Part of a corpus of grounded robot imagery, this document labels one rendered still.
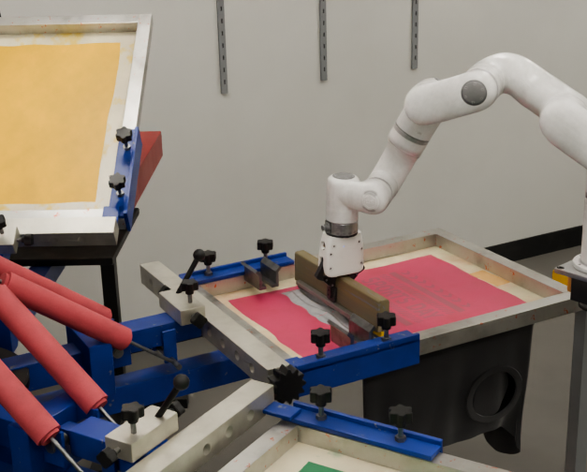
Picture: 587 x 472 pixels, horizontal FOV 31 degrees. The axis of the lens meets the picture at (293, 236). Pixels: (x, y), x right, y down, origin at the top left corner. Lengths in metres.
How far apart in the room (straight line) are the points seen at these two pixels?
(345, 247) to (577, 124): 0.62
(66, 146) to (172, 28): 1.54
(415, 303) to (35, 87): 1.25
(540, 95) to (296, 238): 2.73
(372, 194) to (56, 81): 1.13
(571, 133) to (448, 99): 0.25
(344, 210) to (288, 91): 2.27
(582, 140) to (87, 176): 1.30
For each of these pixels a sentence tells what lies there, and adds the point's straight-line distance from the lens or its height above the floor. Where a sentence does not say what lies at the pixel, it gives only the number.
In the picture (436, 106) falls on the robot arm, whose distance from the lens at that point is 2.20.
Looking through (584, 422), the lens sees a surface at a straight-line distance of 2.99.
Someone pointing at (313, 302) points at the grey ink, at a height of 0.96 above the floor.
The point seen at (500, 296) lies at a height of 0.95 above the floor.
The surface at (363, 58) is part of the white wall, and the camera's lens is 4.79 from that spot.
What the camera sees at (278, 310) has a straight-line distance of 2.55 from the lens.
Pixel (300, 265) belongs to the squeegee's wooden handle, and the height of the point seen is 1.03.
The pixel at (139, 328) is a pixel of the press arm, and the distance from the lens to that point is 2.28.
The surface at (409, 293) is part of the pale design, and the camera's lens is 2.64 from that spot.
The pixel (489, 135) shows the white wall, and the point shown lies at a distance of 5.30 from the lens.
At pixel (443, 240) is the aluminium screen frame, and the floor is 0.98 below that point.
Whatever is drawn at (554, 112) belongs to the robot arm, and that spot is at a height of 1.49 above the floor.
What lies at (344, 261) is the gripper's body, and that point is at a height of 1.09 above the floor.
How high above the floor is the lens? 1.95
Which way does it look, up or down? 19 degrees down
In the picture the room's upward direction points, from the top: 2 degrees counter-clockwise
